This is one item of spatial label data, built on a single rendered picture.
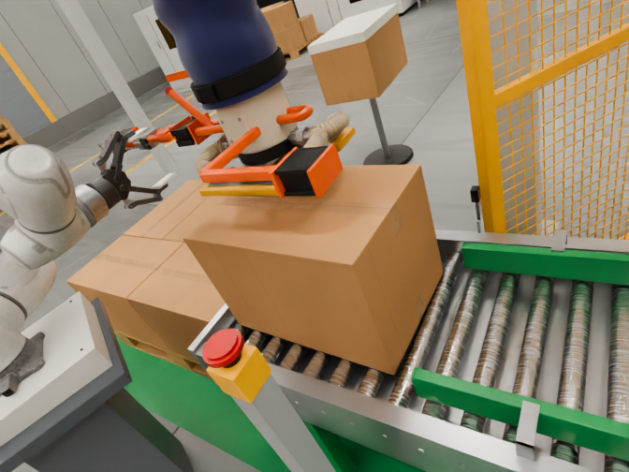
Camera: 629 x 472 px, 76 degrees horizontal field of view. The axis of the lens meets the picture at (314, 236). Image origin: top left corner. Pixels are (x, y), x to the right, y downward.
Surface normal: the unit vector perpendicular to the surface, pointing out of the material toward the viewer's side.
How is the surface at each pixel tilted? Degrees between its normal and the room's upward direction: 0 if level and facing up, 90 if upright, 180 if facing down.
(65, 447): 90
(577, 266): 90
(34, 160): 55
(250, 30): 73
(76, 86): 90
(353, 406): 0
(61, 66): 90
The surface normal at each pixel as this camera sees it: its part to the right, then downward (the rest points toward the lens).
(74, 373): 0.56, 0.30
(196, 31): -0.29, 0.40
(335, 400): -0.33, -0.77
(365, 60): -0.45, 0.64
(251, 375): 0.81, 0.07
